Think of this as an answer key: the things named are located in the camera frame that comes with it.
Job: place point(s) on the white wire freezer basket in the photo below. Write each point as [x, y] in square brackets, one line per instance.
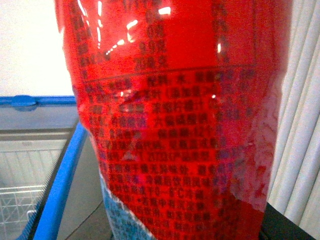
[24, 177]

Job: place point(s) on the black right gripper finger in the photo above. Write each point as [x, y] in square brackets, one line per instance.
[276, 226]

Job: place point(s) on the red drink bottle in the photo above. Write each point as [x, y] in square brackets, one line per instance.
[181, 101]

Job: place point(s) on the glass sliding freezer lid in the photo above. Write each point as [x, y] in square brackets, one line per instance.
[23, 113]

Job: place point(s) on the white vertical blinds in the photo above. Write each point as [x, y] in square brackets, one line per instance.
[294, 189]

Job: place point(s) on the white blue chest freezer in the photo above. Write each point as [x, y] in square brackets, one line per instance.
[35, 132]

